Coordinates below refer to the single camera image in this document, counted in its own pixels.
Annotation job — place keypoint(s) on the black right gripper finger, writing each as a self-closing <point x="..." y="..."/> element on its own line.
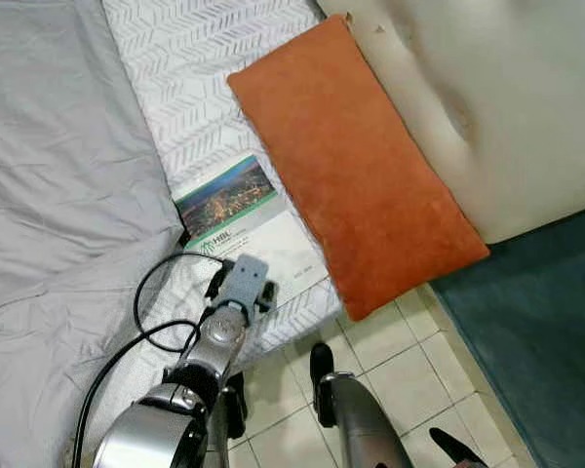
<point x="456" y="448"/>

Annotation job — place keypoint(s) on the white patterned mattress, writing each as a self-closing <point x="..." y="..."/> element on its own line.
<point x="175" y="78"/>

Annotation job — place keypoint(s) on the teal rug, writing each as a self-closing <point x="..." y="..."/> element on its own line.
<point x="536" y="341"/>

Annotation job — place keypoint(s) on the silver left robot leg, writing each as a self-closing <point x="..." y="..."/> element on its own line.
<point x="232" y="409"/>

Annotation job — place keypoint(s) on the grey bed sheet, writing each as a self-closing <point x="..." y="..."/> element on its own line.
<point x="58" y="146"/>

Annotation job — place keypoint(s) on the orange pillow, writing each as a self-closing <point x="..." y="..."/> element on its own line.
<point x="351" y="166"/>

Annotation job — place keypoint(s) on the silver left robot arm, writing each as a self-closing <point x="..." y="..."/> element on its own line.
<point x="210" y="341"/>

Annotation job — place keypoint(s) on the booklet with city photo cover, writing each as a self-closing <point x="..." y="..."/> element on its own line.
<point x="273" y="244"/>

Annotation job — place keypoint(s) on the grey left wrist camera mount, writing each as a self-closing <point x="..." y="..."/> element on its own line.
<point x="242" y="281"/>

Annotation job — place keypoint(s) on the cream padded headboard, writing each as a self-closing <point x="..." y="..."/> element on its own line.
<point x="507" y="97"/>

